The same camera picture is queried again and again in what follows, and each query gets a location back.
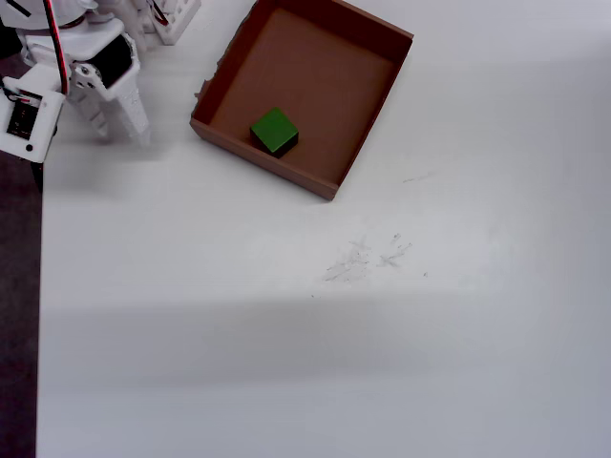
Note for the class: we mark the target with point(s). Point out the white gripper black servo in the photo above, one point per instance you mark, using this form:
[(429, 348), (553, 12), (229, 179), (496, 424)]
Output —
[(115, 64)]

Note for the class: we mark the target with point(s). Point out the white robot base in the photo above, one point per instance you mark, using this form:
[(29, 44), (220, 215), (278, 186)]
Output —
[(176, 24)]

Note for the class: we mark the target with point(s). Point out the green cube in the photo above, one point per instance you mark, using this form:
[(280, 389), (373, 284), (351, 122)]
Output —
[(274, 129)]

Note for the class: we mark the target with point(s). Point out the brown cardboard box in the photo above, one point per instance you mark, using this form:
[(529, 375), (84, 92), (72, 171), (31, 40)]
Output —
[(310, 81)]

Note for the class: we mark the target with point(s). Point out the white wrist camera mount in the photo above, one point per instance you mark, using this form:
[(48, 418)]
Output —
[(28, 138)]

